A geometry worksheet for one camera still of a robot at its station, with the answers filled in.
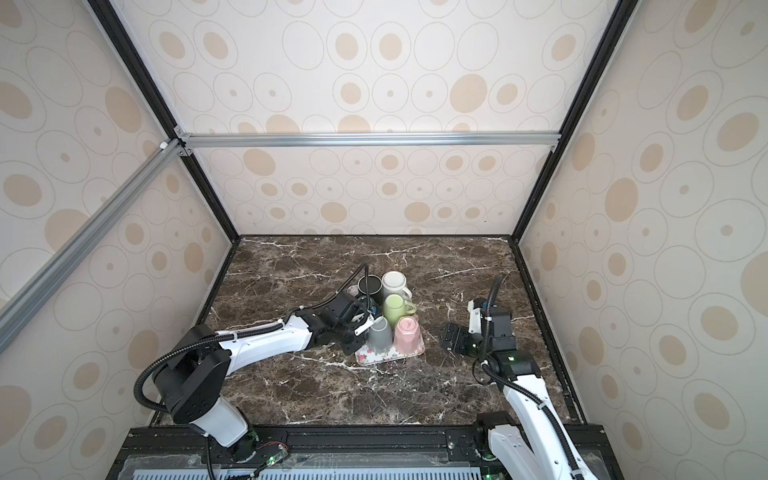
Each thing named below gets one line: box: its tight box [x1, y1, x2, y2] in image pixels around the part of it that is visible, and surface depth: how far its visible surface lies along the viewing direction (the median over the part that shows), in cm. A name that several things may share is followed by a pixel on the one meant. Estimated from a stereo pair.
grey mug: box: [367, 317, 393, 355], surface depth 85 cm
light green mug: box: [383, 293, 417, 328], surface depth 90 cm
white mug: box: [382, 270, 413, 301], surface depth 99 cm
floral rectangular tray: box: [355, 340, 426, 366], surface depth 90 cm
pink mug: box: [393, 315, 423, 355], surface depth 85 cm
